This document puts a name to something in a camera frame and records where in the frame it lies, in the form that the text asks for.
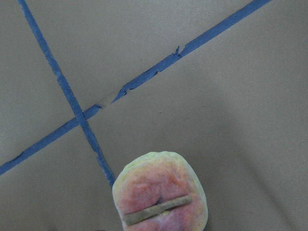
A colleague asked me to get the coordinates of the pink yellow peach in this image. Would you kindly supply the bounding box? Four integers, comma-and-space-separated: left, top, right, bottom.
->
112, 151, 208, 231

